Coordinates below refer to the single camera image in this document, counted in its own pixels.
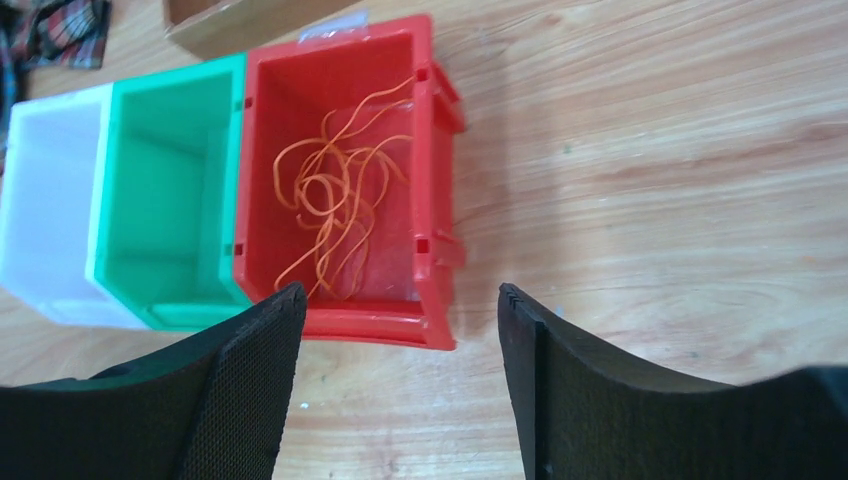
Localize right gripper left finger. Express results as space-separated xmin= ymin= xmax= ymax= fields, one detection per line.
xmin=1 ymin=283 xmax=307 ymax=479

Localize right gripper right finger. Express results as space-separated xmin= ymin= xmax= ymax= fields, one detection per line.
xmin=497 ymin=283 xmax=847 ymax=479

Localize orange wires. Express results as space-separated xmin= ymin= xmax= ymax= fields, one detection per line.
xmin=271 ymin=74 xmax=417 ymax=301

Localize green plastic bin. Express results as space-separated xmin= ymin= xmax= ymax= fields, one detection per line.
xmin=85 ymin=53 xmax=250 ymax=332

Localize white plastic bin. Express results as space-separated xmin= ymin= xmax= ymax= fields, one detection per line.
xmin=1 ymin=83 xmax=147 ymax=330

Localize red plastic bin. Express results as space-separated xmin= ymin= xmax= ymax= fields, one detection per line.
xmin=233 ymin=14 xmax=465 ymax=350

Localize wooden compartment tray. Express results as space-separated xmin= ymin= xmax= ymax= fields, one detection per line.
xmin=162 ymin=0 xmax=356 ymax=60

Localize plaid cloth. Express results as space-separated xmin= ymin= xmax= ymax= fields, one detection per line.
xmin=1 ymin=0 xmax=113 ymax=156

